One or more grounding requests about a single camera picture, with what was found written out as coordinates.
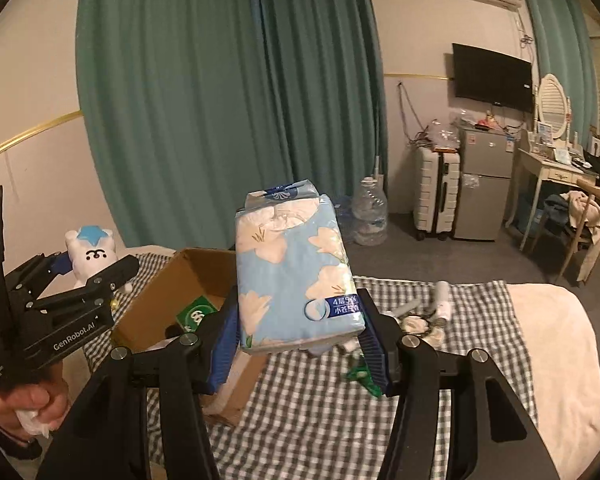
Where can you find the white crumpled tissue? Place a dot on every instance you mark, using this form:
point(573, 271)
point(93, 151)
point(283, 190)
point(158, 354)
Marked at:
point(34, 422)

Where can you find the clear water jug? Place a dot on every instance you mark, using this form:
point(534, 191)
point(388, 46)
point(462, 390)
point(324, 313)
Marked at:
point(371, 212)

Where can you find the beige cloth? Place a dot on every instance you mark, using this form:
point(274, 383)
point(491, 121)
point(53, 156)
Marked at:
point(587, 215)

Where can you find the white blanket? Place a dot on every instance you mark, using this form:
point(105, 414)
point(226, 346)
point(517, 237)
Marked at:
point(555, 350)

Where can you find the black wall television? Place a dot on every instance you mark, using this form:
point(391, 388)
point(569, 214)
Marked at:
point(492, 77)

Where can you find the silver fridge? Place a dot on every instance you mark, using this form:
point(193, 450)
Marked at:
point(482, 185)

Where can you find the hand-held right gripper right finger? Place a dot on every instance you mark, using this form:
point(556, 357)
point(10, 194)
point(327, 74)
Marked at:
point(375, 360)

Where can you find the blue floral tissue pack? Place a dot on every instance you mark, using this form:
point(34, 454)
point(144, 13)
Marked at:
point(295, 270)

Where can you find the brown cardboard box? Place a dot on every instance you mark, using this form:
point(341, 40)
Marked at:
point(155, 305)

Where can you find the white cylindrical bottle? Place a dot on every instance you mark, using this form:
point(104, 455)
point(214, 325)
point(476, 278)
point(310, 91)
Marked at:
point(442, 300)

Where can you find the green foil packet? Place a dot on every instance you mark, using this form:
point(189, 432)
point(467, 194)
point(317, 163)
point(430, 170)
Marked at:
point(362, 375)

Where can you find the green curtain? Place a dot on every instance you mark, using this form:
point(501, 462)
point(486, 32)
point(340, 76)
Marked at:
point(555, 45)
point(220, 110)

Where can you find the white suitcase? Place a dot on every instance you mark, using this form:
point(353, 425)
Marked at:
point(436, 192)

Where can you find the wooden chair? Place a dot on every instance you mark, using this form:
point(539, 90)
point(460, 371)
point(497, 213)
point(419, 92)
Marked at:
point(595, 200)

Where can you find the oval white mirror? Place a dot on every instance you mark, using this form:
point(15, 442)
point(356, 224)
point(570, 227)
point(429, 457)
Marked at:
point(554, 105)

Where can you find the round white jar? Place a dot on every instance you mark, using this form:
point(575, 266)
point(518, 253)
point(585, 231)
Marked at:
point(416, 326)

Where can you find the white plush toy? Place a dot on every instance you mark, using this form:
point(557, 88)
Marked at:
point(95, 255)

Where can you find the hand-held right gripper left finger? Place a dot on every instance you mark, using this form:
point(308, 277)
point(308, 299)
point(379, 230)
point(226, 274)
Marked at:
point(222, 355)

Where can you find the small photo frame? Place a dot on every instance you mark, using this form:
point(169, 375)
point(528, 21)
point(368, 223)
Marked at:
point(545, 132)

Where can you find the white dressing table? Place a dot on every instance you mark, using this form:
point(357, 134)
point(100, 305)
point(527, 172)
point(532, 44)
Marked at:
point(550, 170)

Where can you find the clear plastic bag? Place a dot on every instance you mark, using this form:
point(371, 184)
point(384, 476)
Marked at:
point(442, 135)

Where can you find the blue cloth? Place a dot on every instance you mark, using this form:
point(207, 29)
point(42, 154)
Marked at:
point(557, 210)

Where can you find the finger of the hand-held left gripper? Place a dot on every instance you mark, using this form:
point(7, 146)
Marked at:
point(105, 277)
point(40, 272)

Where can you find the crushed blue water jug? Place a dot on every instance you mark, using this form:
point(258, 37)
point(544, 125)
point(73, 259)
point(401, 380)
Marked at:
point(344, 220)

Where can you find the person's left hand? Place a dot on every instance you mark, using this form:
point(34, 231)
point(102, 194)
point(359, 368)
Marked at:
point(35, 392)

